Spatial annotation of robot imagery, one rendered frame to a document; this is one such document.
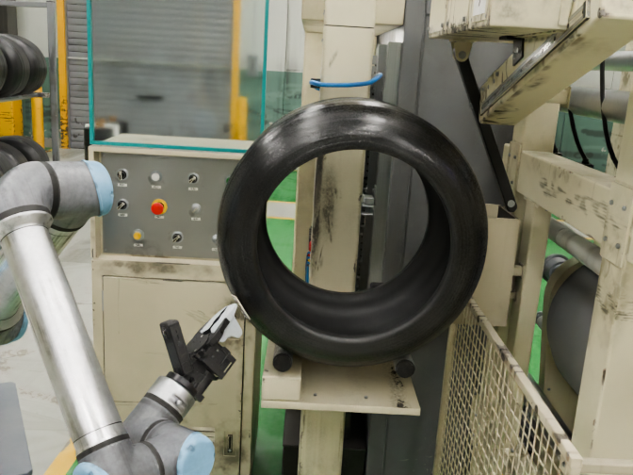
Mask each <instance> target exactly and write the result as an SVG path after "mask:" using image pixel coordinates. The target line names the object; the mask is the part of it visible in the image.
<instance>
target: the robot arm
mask: <svg viewBox="0 0 633 475"><path fill-rule="evenodd" d="M113 197H114V195H113V186H112V182H111V178H110V176H109V174H108V171H107V170H106V168H105V167H104V166H103V165H102V164H101V163H99V162H97V161H86V160H85V159H83V160H81V161H42V162H39V161H30V162H25V163H23V164H20V165H18V166H16V167H14V168H12V169H11V170H9V171H8V172H6V173H5V174H4V175H3V176H2V177H1V178H0V245H1V246H2V249H1V250H0V345H7V344H9V343H11V342H14V341H17V340H19V339H20V338H21V337H22V336H23V335H24V333H25V331H26V329H27V325H28V322H29V324H30V327H31V330H32V332H33V335H34V337H35V340H36V342H37V345H38V348H39V351H40V353H41V358H42V361H43V363H44V365H45V368H46V371H47V373H48V376H49V379H50V382H51V385H52V387H53V389H54V392H55V395H56V397H57V402H58V405H59V407H60V410H61V413H62V416H63V417H64V420H65V423H66V426H67V428H68V431H69V434H70V437H71V439H72V442H73V446H74V449H75V456H76V459H77V462H78V465H77V466H76V468H75V469H74V471H73V475H209V474H210V472H211V470H212V467H213V465H214V461H215V448H214V445H213V443H212V441H211V440H210V439H209V438H208V437H206V436H204V435H203V434H202V433H200V432H195V431H193V430H190V429H189V428H187V427H184V426H182V425H180V423H181V422H182V420H183V419H184V417H185V416H186V414H187V413H188V411H189V410H190V409H191V407H192V406H193V405H194V403H195V401H198V402H202V400H203V399H204V396H203V392H204V391H205V390H206V388H208V387H209V385H210V384H211V383H212V381H217V380H222V379H223V377H224V376H225V375H226V373H227V372H228V371H229V369H230V368H231V367H232V365H233V364H234V362H235V361H236V359H235V358H234V357H233V356H232V355H231V352H230V351H229V350H228V349H227V348H226V347H222V346H221V345H220V344H219V342H224V341H225V340H226V339H227V338H230V337H231V336H232V337H236V338H239V337H241V335H242V329H241V328H240V326H239V324H238V322H237V321H236V319H235V311H236V308H237V304H236V303H233V304H230V305H228V306H225V307H224V308H223V309H221V310H220V311H219V312H218V313H217V314H216V315H215V316H214V317H213V318H212V319H210V320H209V321H208V322H207V323H206V324H205V325H204V326H203V327H202V328H201V329H200V330H199V331H198V332H197V333H196V334H195V336H194V337H193V338H192V339H191V340H190V341H189V342H188V343H187V345H186V342H185V340H184V336H183V333H182V329H181V326H180V323H179V321H178V320H177V319H168V320H166V321H163V322H161V323H160V324H159V326H160V330H161V334H162V336H163V338H164V341H165V344H166V348H167V351H168V354H169V357H170V362H171V365H172V368H173V371H174V372H172V371H169V372H168V374H167V375H166V376H159V377H158V378H157V379H156V381H155V382H154V383H153V385H152V386H151V387H150V388H149V390H148V391H147V392H146V394H145V396H144V397H143V398H142V399H141V400H140V402H139V403H138V404H137V406H136V407H135V408H134V409H133V411H132V412H131V413H130V415H129V416H128V417H127V418H126V420H125V421H124V422H122V420H121V417H120V415H119V412H118V409H117V407H116V404H115V402H114V400H113V397H112V395H111V392H110V390H109V387H108V384H107V382H106V378H105V375H104V374H103V371H102V368H101V366H100V363H99V361H98V358H97V355H96V353H95V350H94V349H93V346H92V343H91V341H90V338H89V334H88V331H87V329H86V326H85V324H84V321H83V319H82V317H81V314H80V312H79V309H78V306H77V304H76V301H75V299H74V296H73V293H72V290H71V288H70V285H69V282H68V280H67V277H66V275H65V272H64V270H63V268H62V265H61V263H60V260H59V258H58V256H59V255H60V254H61V253H62V251H63V250H64V249H65V247H66V246H67V245H68V244H69V242H70V241H71V240H72V238H73V237H74V236H75V234H76V233H77V232H78V230H80V229H81V228H82V227H83V226H84V225H85V224H86V222H87V221H88V220H89V218H91V217H94V216H97V217H101V216H103V215H106V214H107V213H108V212H109V211H110V210H111V207H112V205H113ZM230 363H232V364H231V365H230V366H229V364H230ZM228 366H229V368H227V367H228ZM225 370H226V371H225ZM224 371H225V372H224ZM214 374H215V375H216V376H218V377H216V376H215V375H214Z"/></svg>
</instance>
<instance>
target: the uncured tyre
mask: <svg viewBox="0 0 633 475"><path fill-rule="evenodd" d="M344 150H368V151H374V152H379V153H383V154H387V155H390V156H393V157H395V158H398V159H400V160H402V161H404V162H405V163H407V164H409V165H410V166H412V167H413V168H415V170H416V171H417V173H418V175H419V177H420V179H421V181H422V183H423V186H424V189H425V191H426V196H427V201H428V222H427V228H426V232H425V236H424V238H423V240H422V243H421V245H420V247H419V249H418V251H417V252H416V254H415V256H414V258H413V259H412V260H411V262H410V263H409V264H408V265H407V266H406V267H405V268H404V269H403V270H402V271H401V272H400V273H398V274H397V275H396V276H395V277H393V278H392V279H390V280H388V281H387V282H385V283H383V284H381V285H379V286H376V287H372V288H370V289H366V290H361V291H354V292H337V291H330V290H327V289H323V288H320V287H315V286H313V285H311V284H309V283H307V282H305V281H303V280H302V279H300V278H299V277H298V276H297V275H296V274H294V273H293V272H292V271H291V270H290V269H289V268H288V267H287V266H286V265H285V264H284V263H283V261H282V260H281V259H280V257H279V256H278V255H277V253H276V252H275V250H274V248H273V246H272V243H271V241H270V238H269V235H268V228H267V221H266V207H267V201H268V199H269V197H270V196H271V194H272V193H273V191H274V190H275V189H276V188H277V187H278V186H279V185H280V183H281V182H282V181H283V180H284V179H285V178H286V177H287V176H288V175H289V174H290V173H292V172H293V171H294V170H295V169H297V168H298V167H299V166H301V165H303V164H304V163H306V162H308V161H310V160H312V159H314V158H316V157H319V156H323V155H326V154H329V153H333V152H337V151H344ZM487 245H488V217H487V210H486V204H485V201H484V197H483V193H482V190H481V187H480V185H479V181H478V178H477V177H476V175H475V173H474V171H473V169H472V168H471V166H470V164H469V163H468V161H467V160H466V158H465V157H464V155H463V154H462V152H461V151H460V150H459V149H458V147H457V146H456V145H455V144H454V143H453V142H452V141H451V140H450V139H449V138H448V137H447V136H446V135H445V134H444V133H442V132H441V131H440V130H439V129H437V128H436V127H435V126H433V125H432V124H430V123H428V122H427V121H425V120H424V119H422V118H420V117H418V116H416V115H414V114H413V113H411V112H409V111H407V110H405V109H403V108H401V107H399V106H395V105H392V104H389V103H386V102H384V101H380V100H376V99H370V98H364V97H336V98H330V99H325V100H320V101H316V102H313V103H311V104H308V105H305V106H301V107H299V108H297V109H294V110H292V111H291V112H289V113H287V114H285V115H284V116H283V117H281V118H280V119H278V120H277V121H276V122H274V123H273V124H271V125H270V126H269V127H268V128H267V129H266V130H264V131H263V132H262V133H261V134H260V135H259V136H258V138H257V139H256V140H255V141H254V142H253V143H252V145H251V146H250V147H249V149H248V150H247V151H246V153H245V154H244V156H242V157H241V159H240V160H239V162H238V163H237V165H236V166H235V169H234V170H233V172H232V174H231V176H230V178H229V180H228V182H227V185H226V187H225V190H224V191H223V194H222V198H221V201H220V205H219V214H218V220H217V248H218V256H219V264H220V268H221V271H222V274H223V277H224V280H225V282H226V285H227V287H228V288H229V290H230V292H231V294H232V295H234V296H236V297H237V298H238V300H239V302H240V303H241V305H242V306H243V308H244V309H245V311H246V313H247V314H248V316H249V317H250V319H249V321H250V323H251V324H252V325H253V326H254V327H255V328H256V329H257V330H258V331H259V332H260V333H261V334H263V335H264V336H265V337H266V338H268V339H269V340H270V341H272V342H273V343H275V344H276V345H278V346H279V347H281V348H283V349H284V350H286V351H288V352H291V353H293V354H295V355H296V356H299V357H301V358H304V359H307V360H310V361H313V362H317V363H320V364H325V365H331V366H338V367H364V366H372V365H378V364H381V363H386V362H389V361H393V360H396V359H399V358H400V357H403V356H405V355H408V354H410V353H412V352H415V351H417V350H419V349H420V348H422V347H424V346H425V345H427V344H429V343H430V342H432V341H433V340H434V339H435V338H436V337H437V336H439V335H440V334H441V333H442V332H443V331H444V330H446V329H447V328H448V327H449V326H450V325H451V324H452V323H453V321H454V320H455V319H456V318H457V317H458V316H459V315H460V314H461V313H462V311H463V310H464V308H465V307H466V305H467V304H468V302H469V301H470V299H471V297H472V295H473V293H474V291H475V289H476V287H477V285H478V283H479V279H480V276H481V274H482V270H483V267H484V263H485V258H486V253H487Z"/></svg>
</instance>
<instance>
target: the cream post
mask: <svg viewBox="0 0 633 475"><path fill-rule="evenodd" d="M376 9H377V0H325V9H324V12H323V15H324V27H323V39H322V40H321V41H322V59H321V81H320V82H323V83H352V82H364V81H368V80H370V79H371V71H372V58H373V46H374V34H375V29H374V28H375V22H376ZM369 96H370V85H368V86H362V87H352V88H323V87H320V94H319V101H320V100H325V99H330V98H336V97H364V98H369ZM364 169H365V150H344V151H337V152H333V153H329V154H326V155H323V156H319V157H316V171H315V190H314V205H313V219H312V235H311V252H310V269H309V284H311V285H313V286H315V287H320V288H323V289H327V290H330V291H337V292H354V291H355V281H356V269H357V256H358V244H359V232H360V219H361V207H362V195H363V183H364ZM345 417H346V412H335V411H317V410H301V414H300V445H299V461H298V475H341V466H342V454H343V442H344V430H345Z"/></svg>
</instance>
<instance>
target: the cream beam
mask: <svg viewBox="0 0 633 475"><path fill-rule="evenodd" d="M474 1H475V0H431V8H430V27H428V31H429V38H430V39H443V40H451V39H462V40H476V41H488V42H504V43H513V41H501V40H500V39H499V37H500V36H514V37H515V38H525V40H526V39H527V38H528V37H534V36H542V35H550V34H557V33H564V31H565V30H566V26H567V24H568V18H569V17H570V16H571V9H572V3H573V0H486V6H485V13H481V14H479V15H475V16H473V9H474Z"/></svg>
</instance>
